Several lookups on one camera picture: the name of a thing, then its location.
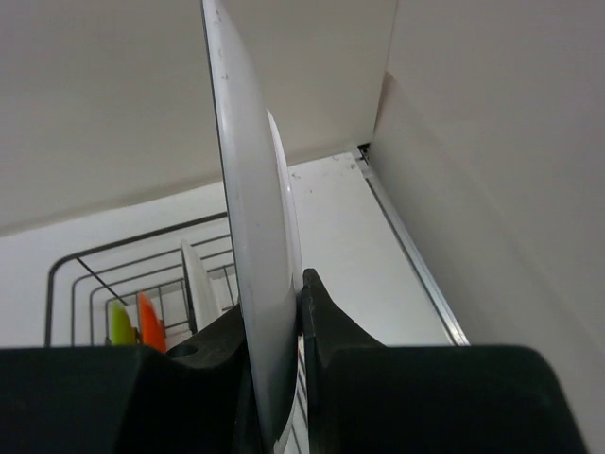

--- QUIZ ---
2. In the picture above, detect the green plate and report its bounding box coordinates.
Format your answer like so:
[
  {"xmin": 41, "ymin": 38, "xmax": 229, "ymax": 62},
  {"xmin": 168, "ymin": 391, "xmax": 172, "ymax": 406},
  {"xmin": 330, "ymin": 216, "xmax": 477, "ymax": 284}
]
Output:
[{"xmin": 110, "ymin": 301, "xmax": 136, "ymax": 345}]

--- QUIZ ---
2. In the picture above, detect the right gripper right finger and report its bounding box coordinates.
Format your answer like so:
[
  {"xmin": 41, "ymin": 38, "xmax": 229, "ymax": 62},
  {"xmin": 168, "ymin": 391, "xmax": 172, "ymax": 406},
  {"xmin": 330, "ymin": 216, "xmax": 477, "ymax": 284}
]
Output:
[{"xmin": 299, "ymin": 269, "xmax": 586, "ymax": 453}]

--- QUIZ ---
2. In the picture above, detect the grey wire dish rack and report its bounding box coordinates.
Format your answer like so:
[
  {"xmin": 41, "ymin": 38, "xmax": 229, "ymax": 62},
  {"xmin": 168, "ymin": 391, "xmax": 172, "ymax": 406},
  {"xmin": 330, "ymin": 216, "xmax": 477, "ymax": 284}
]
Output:
[{"xmin": 44, "ymin": 212, "xmax": 311, "ymax": 454}]

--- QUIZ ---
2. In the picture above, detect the white plate teal rim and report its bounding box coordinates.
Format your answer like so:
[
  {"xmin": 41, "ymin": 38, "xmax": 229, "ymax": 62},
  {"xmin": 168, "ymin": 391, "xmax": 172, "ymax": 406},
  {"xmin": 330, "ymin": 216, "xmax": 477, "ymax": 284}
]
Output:
[{"xmin": 201, "ymin": 1, "xmax": 298, "ymax": 453}]

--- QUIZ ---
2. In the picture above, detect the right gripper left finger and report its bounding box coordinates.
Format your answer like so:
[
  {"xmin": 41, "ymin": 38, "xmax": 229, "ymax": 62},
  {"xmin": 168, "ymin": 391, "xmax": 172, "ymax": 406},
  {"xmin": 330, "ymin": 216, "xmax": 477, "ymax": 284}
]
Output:
[{"xmin": 1, "ymin": 307, "xmax": 262, "ymax": 453}]

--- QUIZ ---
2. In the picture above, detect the aluminium table rail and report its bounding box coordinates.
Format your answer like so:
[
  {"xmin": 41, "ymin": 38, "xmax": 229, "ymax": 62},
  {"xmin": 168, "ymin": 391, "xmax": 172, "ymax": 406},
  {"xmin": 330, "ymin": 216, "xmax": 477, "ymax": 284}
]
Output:
[{"xmin": 353, "ymin": 144, "xmax": 470, "ymax": 346}]

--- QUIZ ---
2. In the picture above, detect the white plate orange sunburst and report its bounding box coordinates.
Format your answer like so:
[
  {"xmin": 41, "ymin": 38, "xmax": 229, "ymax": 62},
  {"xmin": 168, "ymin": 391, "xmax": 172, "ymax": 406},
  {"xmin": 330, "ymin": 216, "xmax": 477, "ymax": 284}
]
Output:
[{"xmin": 181, "ymin": 239, "xmax": 221, "ymax": 332}]

